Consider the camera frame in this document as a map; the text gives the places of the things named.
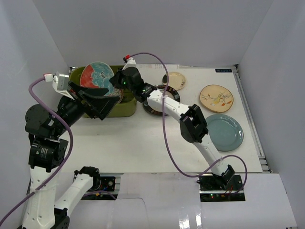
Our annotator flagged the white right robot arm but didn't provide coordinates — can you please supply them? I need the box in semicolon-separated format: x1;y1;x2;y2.
110;67;235;190

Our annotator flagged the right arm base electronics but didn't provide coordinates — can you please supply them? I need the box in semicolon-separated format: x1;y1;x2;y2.
197;175;245;203

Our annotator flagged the red and teal plate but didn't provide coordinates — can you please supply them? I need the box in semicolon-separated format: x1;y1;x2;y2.
80;62;116;96

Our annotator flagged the tan bird pattern plate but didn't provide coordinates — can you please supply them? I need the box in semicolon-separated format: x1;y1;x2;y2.
200;84;234;113

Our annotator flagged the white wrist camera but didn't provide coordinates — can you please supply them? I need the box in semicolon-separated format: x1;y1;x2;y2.
122;55;136;70
43;72;73;99

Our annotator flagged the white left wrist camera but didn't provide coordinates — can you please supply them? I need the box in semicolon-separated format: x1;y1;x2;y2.
43;72;73;99

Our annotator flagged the green plastic bin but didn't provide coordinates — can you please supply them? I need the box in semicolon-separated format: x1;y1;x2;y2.
69;66;137;118

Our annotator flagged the light blue plate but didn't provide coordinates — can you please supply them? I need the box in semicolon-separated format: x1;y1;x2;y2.
206;114;244;152

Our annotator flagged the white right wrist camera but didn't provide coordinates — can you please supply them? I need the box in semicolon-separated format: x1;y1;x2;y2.
122;55;136;70

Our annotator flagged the blue table label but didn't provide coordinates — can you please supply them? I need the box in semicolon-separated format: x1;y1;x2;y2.
215;69;232;73

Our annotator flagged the dark striped rim plate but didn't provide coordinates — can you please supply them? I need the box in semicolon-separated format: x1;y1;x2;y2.
142;84;181;118

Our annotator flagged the small cream plate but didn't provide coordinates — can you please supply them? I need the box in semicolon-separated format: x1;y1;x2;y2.
162;72;186;91

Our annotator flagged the flower pattern bowl orange rim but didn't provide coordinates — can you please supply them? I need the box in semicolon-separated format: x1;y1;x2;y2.
112;88;124;103

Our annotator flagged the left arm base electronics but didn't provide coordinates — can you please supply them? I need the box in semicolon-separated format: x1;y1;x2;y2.
82;176;120;200

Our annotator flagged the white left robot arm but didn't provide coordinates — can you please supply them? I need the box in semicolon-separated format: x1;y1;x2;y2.
21;83;119;229

